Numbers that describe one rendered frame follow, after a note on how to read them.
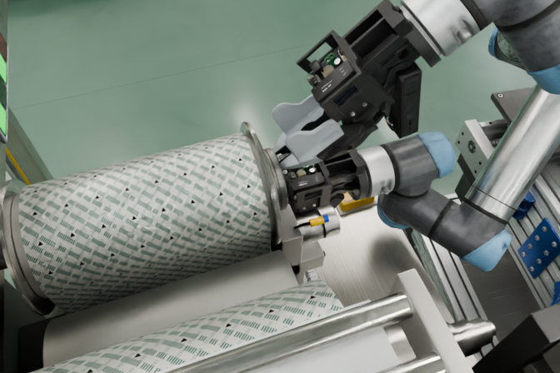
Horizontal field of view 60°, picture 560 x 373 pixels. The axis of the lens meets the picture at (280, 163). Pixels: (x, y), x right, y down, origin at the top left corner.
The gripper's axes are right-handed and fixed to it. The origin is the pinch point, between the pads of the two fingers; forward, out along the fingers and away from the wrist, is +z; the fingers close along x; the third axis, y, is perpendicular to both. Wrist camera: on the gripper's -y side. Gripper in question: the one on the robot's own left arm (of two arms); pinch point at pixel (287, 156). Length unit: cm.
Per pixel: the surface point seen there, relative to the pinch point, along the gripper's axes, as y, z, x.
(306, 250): -9.9, 7.6, 6.3
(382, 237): -40.9, 7.5, -2.9
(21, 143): -12, 80, -75
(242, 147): 7.6, 1.0, 1.1
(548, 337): 11.0, -14.8, 30.3
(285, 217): -3.1, 5.0, 4.6
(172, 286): 7.5, 15.2, 9.8
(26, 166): -18, 88, -75
